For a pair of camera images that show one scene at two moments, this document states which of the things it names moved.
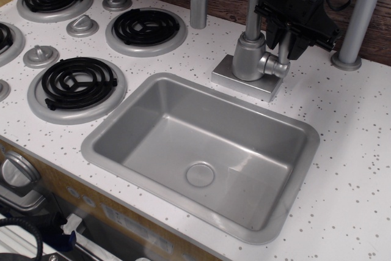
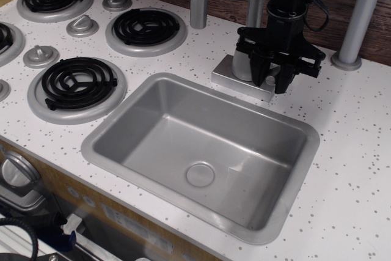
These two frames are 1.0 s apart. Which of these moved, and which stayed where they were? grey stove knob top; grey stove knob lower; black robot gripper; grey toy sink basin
Moved: black robot gripper
Stayed: grey stove knob lower; grey stove knob top; grey toy sink basin
